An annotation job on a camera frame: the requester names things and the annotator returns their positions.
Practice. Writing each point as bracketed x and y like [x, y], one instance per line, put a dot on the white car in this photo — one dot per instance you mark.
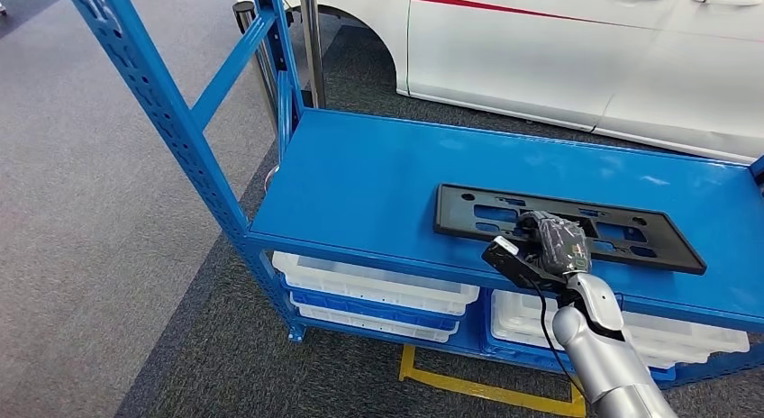
[537, 57]

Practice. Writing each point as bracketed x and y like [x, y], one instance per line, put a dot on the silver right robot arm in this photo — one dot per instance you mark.
[609, 367]

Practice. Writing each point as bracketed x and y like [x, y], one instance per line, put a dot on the white plastic bin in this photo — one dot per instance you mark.
[686, 338]
[370, 284]
[370, 327]

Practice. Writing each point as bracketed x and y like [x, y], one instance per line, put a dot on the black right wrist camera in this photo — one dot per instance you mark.
[507, 261]

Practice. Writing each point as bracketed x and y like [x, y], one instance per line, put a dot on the blue metal shelf rack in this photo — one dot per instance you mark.
[370, 176]

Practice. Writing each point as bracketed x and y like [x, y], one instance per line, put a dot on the chrome stanchion pole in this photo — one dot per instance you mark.
[312, 45]

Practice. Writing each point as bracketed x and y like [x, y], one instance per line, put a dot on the black plastic plate frame part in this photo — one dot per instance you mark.
[659, 249]

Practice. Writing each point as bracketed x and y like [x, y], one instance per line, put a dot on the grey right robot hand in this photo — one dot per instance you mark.
[561, 245]

